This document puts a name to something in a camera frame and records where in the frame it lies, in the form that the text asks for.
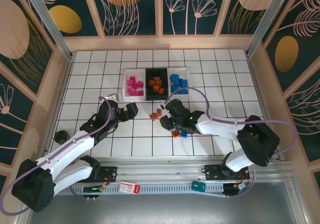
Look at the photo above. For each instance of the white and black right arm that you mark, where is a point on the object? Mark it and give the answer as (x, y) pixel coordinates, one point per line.
(220, 128)

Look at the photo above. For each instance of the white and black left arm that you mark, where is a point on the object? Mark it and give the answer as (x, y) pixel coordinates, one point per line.
(67, 146)

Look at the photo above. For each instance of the white container with pink legos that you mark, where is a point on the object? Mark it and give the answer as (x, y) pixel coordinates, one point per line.
(125, 96)

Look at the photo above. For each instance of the white container with blue legos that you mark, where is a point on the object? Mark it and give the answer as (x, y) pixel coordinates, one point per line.
(188, 76)

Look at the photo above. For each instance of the orange lego brick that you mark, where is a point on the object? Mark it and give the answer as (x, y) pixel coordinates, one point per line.
(176, 133)
(157, 78)
(158, 83)
(156, 87)
(152, 82)
(161, 91)
(153, 116)
(159, 112)

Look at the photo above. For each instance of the pink lego brick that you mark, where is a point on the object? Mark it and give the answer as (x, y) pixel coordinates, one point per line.
(140, 84)
(135, 85)
(130, 91)
(135, 92)
(140, 93)
(129, 83)
(131, 78)

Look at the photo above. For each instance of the small white block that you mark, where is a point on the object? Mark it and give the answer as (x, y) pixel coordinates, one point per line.
(113, 97)

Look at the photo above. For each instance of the black plastic container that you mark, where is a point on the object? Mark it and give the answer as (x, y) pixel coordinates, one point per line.
(156, 98)

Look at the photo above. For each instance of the small black round object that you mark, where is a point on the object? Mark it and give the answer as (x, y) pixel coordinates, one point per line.
(61, 137)

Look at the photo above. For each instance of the teal card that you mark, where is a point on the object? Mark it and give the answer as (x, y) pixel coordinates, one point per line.
(198, 186)

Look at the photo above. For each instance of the red and white small box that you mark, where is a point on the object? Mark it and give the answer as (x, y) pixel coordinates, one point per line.
(129, 187)

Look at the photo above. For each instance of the aluminium mounting rail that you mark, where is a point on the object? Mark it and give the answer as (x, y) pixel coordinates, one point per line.
(160, 171)

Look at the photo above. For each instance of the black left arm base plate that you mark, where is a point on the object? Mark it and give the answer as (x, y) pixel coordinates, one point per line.
(110, 174)

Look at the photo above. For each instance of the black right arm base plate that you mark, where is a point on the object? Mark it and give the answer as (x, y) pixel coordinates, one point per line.
(212, 172)

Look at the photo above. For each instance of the aluminium frame post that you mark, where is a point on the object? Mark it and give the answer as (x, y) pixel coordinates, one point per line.
(47, 22)
(270, 17)

